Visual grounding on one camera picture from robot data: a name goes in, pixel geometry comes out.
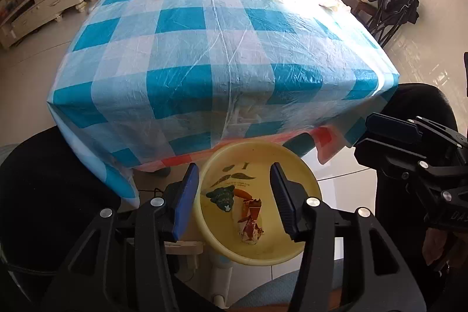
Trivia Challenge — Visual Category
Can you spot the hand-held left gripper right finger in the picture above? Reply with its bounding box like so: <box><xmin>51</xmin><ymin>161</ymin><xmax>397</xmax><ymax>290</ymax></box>
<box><xmin>270</xmin><ymin>161</ymin><xmax>428</xmax><ymax>312</ymax></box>

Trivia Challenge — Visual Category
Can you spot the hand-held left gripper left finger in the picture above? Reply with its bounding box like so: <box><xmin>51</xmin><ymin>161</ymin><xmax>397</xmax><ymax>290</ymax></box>
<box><xmin>38</xmin><ymin>163</ymin><xmax>201</xmax><ymax>312</ymax></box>

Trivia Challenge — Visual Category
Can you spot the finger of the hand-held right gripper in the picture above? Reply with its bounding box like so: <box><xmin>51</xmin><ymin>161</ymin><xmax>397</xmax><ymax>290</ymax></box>
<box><xmin>366</xmin><ymin>112</ymin><xmax>468</xmax><ymax>156</ymax></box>
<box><xmin>354</xmin><ymin>137</ymin><xmax>457</xmax><ymax>221</ymax></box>

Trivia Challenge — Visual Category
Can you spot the yellow plastic basin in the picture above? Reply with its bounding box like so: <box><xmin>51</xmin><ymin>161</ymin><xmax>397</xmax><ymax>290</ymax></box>
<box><xmin>193</xmin><ymin>142</ymin><xmax>323</xmax><ymax>266</ymax></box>

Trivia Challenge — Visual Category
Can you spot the person's right hand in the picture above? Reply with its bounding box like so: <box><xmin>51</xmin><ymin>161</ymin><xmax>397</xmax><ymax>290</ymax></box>
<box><xmin>422</xmin><ymin>224</ymin><xmax>463</xmax><ymax>274</ymax></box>

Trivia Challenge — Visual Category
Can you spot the green wrapper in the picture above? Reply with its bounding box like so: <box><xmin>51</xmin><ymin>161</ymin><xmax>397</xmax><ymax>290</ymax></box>
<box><xmin>205</xmin><ymin>184</ymin><xmax>236</xmax><ymax>213</ymax></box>

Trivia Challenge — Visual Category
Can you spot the red and white crumpled wrapper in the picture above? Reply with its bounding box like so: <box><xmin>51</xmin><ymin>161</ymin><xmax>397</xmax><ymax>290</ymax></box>
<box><xmin>236</xmin><ymin>198</ymin><xmax>264</xmax><ymax>246</ymax></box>

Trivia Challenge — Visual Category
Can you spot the white plastic stand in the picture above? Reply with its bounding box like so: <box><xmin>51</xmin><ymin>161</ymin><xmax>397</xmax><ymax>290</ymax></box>
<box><xmin>163</xmin><ymin>241</ymin><xmax>235</xmax><ymax>300</ymax></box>

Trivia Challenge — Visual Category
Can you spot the grey seat cushion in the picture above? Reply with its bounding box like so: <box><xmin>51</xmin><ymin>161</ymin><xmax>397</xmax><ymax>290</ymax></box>
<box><xmin>245</xmin><ymin>259</ymin><xmax>346</xmax><ymax>309</ymax></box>

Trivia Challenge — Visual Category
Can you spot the person's left leg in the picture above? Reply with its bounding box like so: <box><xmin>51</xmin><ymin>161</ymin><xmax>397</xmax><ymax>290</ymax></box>
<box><xmin>0</xmin><ymin>129</ymin><xmax>137</xmax><ymax>312</ymax></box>

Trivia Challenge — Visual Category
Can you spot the blue checked tablecloth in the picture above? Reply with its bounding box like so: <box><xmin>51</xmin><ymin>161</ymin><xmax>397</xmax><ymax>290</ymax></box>
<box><xmin>47</xmin><ymin>0</ymin><xmax>400</xmax><ymax>205</ymax></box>

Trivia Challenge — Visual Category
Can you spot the white TV cabinet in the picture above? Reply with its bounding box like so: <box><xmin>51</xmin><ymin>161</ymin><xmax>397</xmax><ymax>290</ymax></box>
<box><xmin>0</xmin><ymin>0</ymin><xmax>97</xmax><ymax>49</ymax></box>

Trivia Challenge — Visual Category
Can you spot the black folding frame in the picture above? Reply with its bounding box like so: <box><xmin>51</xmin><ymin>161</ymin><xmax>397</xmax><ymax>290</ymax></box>
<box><xmin>367</xmin><ymin>5</ymin><xmax>406</xmax><ymax>49</ymax></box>

